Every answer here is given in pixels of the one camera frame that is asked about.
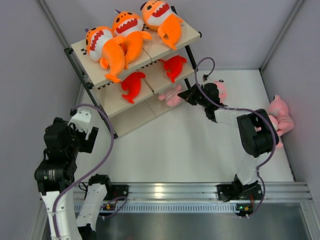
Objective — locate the beige three-tier shelf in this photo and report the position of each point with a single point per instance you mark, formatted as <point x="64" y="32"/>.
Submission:
<point x="133" y="70"/>

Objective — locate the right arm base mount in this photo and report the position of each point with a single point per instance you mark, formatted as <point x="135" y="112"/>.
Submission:
<point x="238" y="192"/>

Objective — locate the large red shark plush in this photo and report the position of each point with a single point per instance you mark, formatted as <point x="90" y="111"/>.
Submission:
<point x="132" y="86"/>

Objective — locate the orange shark plush face down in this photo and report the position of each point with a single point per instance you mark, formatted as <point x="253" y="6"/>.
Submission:
<point x="104" y="47"/>

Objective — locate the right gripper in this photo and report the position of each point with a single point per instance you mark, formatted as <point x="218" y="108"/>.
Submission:
<point x="188" y="95"/>

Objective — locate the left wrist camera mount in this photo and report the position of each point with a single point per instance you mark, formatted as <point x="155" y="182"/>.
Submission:
<point x="81" y="120"/>

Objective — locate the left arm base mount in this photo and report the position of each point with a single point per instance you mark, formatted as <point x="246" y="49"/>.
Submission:
<point x="116" y="190"/>

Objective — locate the orange shark plush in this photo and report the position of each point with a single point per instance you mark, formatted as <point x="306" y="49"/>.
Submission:
<point x="130" y="25"/>

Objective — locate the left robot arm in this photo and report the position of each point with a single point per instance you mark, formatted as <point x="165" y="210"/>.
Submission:
<point x="55" y="176"/>

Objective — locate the orange shark plush facing up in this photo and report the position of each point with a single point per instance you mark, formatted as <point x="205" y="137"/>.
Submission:
<point x="158" y="16"/>

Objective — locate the small red shark plush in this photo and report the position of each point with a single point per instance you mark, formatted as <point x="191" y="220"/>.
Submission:
<point x="173" y="66"/>

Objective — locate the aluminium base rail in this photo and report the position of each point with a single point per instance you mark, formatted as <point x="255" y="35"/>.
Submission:
<point x="193" y="198"/>

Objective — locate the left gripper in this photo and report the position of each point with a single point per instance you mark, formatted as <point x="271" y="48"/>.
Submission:
<point x="86" y="145"/>

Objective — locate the pink striped plush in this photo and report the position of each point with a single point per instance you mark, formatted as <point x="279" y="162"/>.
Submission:
<point x="170" y="96"/>
<point x="264" y="136"/>
<point x="221" y="89"/>
<point x="279" y="109"/>

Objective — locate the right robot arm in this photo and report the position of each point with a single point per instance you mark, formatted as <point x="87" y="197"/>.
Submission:
<point x="242" y="119"/>

